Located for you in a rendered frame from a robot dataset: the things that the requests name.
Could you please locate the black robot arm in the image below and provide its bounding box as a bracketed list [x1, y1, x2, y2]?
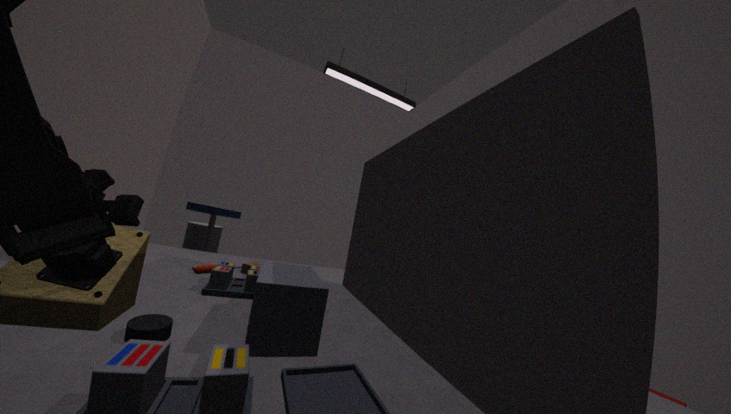
[0, 0, 122, 291]

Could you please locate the black cylinder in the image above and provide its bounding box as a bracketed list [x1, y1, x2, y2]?
[124, 314, 173, 342]

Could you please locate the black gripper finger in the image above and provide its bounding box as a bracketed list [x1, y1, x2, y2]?
[115, 218, 140, 226]

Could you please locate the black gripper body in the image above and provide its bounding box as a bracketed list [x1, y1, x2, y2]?
[98, 191, 144, 224]

